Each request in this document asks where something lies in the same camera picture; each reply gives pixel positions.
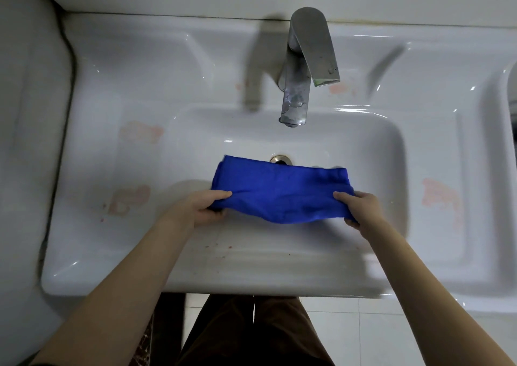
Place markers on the white ceramic sink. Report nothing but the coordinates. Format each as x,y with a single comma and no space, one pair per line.
258,155

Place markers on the person's left forearm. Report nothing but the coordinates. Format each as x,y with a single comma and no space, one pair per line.
109,293

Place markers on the person's right forearm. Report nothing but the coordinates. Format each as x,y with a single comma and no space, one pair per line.
432,297

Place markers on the person's left thumb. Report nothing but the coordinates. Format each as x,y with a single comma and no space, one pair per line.
217,196

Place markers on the blue cloth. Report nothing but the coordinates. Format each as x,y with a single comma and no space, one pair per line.
280,188

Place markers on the chrome faucet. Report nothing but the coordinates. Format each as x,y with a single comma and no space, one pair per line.
305,62

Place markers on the person's brown trousers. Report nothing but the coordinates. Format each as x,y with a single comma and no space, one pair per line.
250,331

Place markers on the dark sink cabinet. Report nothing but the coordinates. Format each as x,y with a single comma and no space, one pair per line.
165,325

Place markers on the person's left hand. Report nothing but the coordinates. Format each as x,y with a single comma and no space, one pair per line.
196,208

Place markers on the person's right hand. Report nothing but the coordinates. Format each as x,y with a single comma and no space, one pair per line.
366,210

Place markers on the metal sink drain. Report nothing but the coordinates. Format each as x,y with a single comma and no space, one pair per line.
279,159

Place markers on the person's right thumb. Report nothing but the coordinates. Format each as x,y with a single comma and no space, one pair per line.
343,198

